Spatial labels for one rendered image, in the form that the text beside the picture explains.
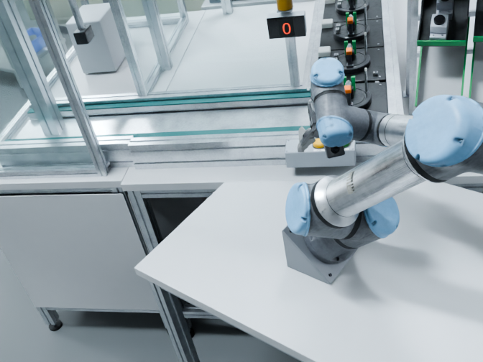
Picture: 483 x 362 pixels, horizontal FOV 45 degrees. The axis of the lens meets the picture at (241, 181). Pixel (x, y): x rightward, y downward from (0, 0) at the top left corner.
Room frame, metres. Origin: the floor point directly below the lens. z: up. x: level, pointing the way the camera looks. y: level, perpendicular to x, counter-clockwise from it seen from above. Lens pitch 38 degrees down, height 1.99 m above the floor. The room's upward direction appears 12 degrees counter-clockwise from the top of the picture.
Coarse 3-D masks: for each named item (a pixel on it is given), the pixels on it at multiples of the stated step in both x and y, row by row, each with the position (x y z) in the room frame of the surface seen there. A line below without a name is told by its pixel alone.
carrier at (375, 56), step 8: (352, 40) 1.89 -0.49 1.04; (320, 48) 1.98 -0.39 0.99; (328, 48) 1.97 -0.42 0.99; (344, 48) 1.89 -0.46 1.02; (352, 48) 1.84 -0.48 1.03; (368, 48) 1.94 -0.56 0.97; (376, 48) 1.93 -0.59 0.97; (320, 56) 1.95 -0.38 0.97; (328, 56) 1.94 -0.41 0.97; (336, 56) 1.87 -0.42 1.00; (344, 56) 1.88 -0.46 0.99; (352, 56) 1.84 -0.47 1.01; (360, 56) 1.86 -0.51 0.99; (368, 56) 1.85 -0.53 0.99; (376, 56) 1.87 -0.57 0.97; (384, 56) 1.86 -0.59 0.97; (344, 64) 1.82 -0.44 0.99; (352, 64) 1.80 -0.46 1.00; (360, 64) 1.80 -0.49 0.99; (368, 64) 1.80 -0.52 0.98; (376, 64) 1.81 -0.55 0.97; (384, 64) 1.80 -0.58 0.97; (344, 72) 1.79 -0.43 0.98; (352, 72) 1.78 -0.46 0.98; (360, 72) 1.78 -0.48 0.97; (368, 72) 1.77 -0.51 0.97; (384, 72) 1.75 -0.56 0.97; (360, 80) 1.73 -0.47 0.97; (368, 80) 1.72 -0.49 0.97; (376, 80) 1.71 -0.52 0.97; (384, 80) 1.70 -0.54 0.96
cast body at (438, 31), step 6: (432, 18) 1.48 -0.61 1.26; (438, 18) 1.46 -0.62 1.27; (444, 18) 1.46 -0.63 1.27; (432, 24) 1.46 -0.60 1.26; (438, 24) 1.45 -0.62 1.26; (444, 24) 1.45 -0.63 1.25; (432, 30) 1.46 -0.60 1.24; (438, 30) 1.45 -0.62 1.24; (444, 30) 1.45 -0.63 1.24; (432, 36) 1.46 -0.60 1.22; (438, 36) 1.45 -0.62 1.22; (444, 36) 1.45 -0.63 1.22
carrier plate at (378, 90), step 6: (360, 84) 1.70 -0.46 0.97; (372, 84) 1.69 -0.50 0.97; (378, 84) 1.68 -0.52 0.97; (384, 84) 1.67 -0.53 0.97; (372, 90) 1.65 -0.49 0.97; (378, 90) 1.64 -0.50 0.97; (384, 90) 1.63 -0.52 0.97; (372, 96) 1.61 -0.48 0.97; (378, 96) 1.60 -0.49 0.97; (384, 96) 1.60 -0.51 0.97; (372, 102) 1.58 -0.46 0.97; (378, 102) 1.57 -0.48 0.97; (384, 102) 1.56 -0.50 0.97; (372, 108) 1.54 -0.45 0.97; (378, 108) 1.53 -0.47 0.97; (384, 108) 1.53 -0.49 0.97; (312, 126) 1.52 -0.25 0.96
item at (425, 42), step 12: (432, 0) 1.61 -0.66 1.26; (456, 0) 1.57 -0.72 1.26; (468, 0) 1.56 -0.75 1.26; (420, 12) 1.55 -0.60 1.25; (432, 12) 1.57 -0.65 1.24; (456, 12) 1.54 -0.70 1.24; (468, 12) 1.49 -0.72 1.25; (420, 24) 1.53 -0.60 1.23; (456, 24) 1.50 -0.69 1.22; (420, 36) 1.51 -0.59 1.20; (456, 36) 1.46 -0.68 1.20
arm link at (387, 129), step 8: (368, 112) 1.10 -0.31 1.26; (376, 112) 1.11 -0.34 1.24; (376, 120) 1.08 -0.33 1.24; (384, 120) 1.06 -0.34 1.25; (392, 120) 1.04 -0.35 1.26; (400, 120) 1.02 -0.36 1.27; (376, 128) 1.07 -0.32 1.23; (384, 128) 1.04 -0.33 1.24; (392, 128) 1.02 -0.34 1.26; (400, 128) 1.00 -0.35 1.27; (368, 136) 1.07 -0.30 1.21; (376, 136) 1.06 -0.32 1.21; (384, 136) 1.04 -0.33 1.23; (392, 136) 1.01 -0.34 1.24; (400, 136) 0.99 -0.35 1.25; (384, 144) 1.05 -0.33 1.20; (392, 144) 1.02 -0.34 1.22
